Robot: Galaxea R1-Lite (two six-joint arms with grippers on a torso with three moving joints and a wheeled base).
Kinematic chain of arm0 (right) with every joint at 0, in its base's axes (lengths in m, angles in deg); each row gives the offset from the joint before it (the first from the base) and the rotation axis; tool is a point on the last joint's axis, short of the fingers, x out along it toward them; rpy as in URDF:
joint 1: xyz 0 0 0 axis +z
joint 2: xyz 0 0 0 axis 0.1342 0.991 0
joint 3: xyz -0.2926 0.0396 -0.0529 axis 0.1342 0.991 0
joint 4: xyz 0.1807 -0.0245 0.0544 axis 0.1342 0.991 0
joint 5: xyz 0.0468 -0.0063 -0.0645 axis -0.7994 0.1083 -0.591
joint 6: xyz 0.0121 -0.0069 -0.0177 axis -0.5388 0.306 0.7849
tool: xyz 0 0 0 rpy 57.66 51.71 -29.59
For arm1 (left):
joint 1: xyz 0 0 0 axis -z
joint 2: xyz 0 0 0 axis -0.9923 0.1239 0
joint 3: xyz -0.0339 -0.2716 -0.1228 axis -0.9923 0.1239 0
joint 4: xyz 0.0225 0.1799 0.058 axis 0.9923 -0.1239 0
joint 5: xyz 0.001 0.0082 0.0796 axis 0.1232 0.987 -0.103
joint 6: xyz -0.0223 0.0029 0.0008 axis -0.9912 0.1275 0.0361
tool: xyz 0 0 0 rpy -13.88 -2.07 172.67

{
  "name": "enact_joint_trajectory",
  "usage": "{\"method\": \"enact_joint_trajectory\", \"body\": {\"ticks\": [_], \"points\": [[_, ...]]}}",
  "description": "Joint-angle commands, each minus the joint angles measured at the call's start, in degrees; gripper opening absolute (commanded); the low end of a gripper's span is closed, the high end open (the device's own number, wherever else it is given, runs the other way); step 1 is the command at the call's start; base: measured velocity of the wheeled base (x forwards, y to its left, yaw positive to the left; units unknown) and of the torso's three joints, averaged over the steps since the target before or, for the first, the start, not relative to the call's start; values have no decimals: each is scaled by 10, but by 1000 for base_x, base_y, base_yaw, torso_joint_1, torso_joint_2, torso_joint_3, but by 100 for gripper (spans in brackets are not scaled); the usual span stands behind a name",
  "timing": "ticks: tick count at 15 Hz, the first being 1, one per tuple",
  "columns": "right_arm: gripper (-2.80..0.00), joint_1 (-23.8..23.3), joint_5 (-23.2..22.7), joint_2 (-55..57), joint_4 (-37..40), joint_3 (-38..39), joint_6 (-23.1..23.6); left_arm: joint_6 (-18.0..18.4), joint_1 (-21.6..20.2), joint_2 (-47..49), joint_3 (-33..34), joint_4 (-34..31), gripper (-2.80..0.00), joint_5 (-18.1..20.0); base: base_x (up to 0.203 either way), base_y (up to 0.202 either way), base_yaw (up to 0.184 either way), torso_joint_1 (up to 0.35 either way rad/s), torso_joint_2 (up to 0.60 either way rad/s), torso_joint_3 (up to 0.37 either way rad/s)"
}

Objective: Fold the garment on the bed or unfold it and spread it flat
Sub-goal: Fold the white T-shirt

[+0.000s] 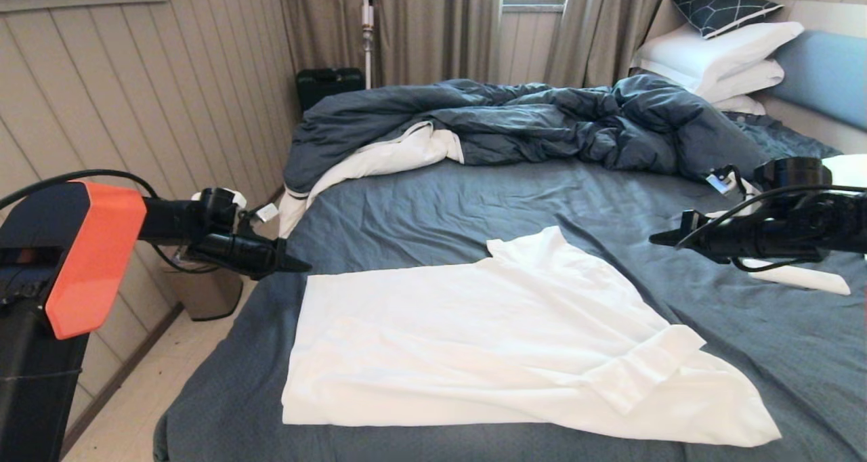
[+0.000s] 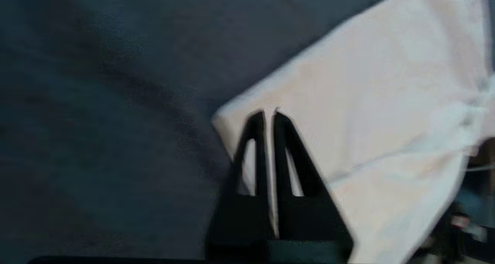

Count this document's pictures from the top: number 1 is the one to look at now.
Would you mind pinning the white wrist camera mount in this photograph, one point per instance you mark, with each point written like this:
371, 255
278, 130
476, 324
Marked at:
721, 183
267, 213

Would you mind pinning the narrow beige curtain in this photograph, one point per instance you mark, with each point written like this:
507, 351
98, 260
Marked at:
603, 28

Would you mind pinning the black suitcase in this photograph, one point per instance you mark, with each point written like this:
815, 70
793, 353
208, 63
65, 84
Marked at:
332, 89

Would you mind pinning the medium white pillow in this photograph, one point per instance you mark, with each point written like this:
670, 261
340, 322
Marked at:
745, 81

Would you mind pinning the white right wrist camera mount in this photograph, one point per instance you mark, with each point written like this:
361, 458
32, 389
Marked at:
721, 183

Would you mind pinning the white stick vacuum cleaner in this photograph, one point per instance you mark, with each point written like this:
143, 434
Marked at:
368, 28

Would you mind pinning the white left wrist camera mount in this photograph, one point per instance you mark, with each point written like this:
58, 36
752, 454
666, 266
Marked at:
267, 213

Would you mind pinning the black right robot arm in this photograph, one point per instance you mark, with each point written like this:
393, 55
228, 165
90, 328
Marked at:
833, 211

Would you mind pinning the large white pillow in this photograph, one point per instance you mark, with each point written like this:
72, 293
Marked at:
704, 55

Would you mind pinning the beige upholstered bed frame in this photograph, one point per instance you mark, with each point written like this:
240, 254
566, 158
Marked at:
813, 129

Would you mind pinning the white pillow without stack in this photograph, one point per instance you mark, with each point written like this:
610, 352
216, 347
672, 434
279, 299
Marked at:
850, 171

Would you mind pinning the wide beige curtain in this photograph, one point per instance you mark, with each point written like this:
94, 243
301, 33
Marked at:
420, 28

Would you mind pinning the blue padded headboard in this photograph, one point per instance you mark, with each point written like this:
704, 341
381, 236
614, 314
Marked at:
826, 76

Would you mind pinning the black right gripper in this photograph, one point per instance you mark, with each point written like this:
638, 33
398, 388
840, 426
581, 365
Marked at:
752, 238

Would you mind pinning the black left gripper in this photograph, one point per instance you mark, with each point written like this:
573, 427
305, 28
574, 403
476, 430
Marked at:
237, 252

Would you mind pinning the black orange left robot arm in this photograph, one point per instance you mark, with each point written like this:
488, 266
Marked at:
88, 259

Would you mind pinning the dark geometric patterned cushion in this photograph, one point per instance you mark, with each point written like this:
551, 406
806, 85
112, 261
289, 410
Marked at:
721, 7

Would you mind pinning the blue patterned bed sheet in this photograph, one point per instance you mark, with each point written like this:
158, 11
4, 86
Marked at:
609, 198

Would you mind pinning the long white remote control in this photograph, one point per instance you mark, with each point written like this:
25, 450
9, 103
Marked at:
813, 280

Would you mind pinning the white t-shirt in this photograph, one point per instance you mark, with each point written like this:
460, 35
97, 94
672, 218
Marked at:
474, 340

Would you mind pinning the flat white pillow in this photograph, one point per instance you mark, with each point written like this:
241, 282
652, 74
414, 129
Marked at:
742, 105

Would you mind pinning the blue duvet with white lining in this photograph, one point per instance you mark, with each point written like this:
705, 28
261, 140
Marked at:
542, 123

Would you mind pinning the beige trash bin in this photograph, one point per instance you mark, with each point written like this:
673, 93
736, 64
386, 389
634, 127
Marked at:
210, 296

